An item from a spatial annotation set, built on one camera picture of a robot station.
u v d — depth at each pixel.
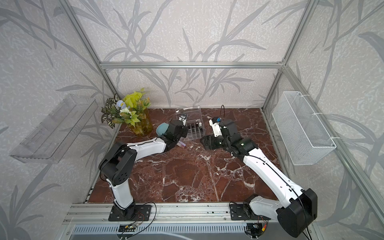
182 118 0.81
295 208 0.37
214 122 0.67
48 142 0.65
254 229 0.75
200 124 1.02
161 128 1.06
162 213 0.75
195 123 1.02
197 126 1.03
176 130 0.72
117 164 0.49
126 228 0.70
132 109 0.91
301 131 0.62
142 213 0.73
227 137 0.56
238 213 0.73
